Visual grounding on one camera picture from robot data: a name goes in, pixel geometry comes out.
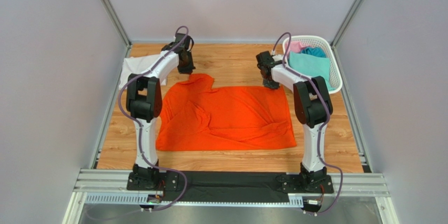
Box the orange t-shirt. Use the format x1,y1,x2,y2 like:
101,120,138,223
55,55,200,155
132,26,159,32
156,74,296,151

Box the white t-shirt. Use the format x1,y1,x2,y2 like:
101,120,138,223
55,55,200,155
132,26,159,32
118,54,170,90

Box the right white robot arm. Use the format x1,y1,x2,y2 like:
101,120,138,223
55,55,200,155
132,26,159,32
256,51,334,193

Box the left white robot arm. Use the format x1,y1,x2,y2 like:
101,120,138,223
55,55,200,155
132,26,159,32
126,33,195,191

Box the pink t-shirt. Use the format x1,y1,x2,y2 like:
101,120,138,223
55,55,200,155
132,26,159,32
284,40,307,55

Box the teal t-shirt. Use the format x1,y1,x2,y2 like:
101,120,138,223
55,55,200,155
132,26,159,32
288,52,334,91

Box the blue t-shirt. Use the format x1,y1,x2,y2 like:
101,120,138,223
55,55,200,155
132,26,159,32
300,47,327,58

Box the white plastic laundry basket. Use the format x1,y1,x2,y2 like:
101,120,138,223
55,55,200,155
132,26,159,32
282,35,343,94

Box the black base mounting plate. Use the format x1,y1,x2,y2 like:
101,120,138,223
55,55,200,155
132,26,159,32
137,171,332,203

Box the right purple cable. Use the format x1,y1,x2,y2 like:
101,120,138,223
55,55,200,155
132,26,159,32
272,32,344,216

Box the purple cable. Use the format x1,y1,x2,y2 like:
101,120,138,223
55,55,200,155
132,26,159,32
272,32,344,216
117,25,190,212

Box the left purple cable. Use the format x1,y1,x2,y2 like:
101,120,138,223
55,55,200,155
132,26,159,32
117,25,190,212

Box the left aluminium corner post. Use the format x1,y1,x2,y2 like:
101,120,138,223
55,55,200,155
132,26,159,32
100,0,132,48

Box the aluminium corner post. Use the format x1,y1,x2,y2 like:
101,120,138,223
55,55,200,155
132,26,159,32
331,0,364,48
100,0,132,48

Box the right aluminium corner post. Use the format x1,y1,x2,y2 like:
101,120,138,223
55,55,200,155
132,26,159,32
331,0,364,48

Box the aluminium frame rail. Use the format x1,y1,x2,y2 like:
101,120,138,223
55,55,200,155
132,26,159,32
63,169,399,223

